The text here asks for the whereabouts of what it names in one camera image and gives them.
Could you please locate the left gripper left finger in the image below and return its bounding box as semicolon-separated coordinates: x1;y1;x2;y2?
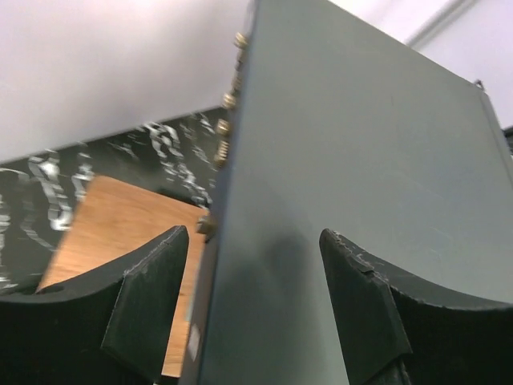
1;225;189;384

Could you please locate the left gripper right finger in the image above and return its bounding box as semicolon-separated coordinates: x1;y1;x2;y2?
319;229;512;384

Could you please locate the teal network switch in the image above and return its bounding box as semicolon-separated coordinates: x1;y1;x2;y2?
180;1;512;384

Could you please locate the wooden base board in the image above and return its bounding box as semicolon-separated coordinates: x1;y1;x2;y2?
39;176;204;377

